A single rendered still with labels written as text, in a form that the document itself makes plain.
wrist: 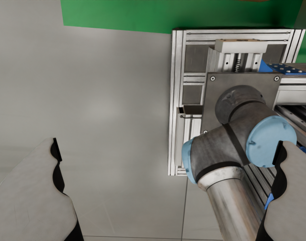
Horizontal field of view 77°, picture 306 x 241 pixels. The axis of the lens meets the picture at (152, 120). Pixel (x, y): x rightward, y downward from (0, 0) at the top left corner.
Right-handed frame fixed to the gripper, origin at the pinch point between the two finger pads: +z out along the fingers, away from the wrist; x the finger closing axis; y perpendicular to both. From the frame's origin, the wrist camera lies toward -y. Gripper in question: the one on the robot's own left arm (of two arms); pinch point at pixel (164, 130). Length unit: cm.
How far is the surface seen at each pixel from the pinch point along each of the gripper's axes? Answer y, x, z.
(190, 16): -8, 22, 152
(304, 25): -3, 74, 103
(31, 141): 105, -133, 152
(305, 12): -9, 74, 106
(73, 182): 161, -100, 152
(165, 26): -2, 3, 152
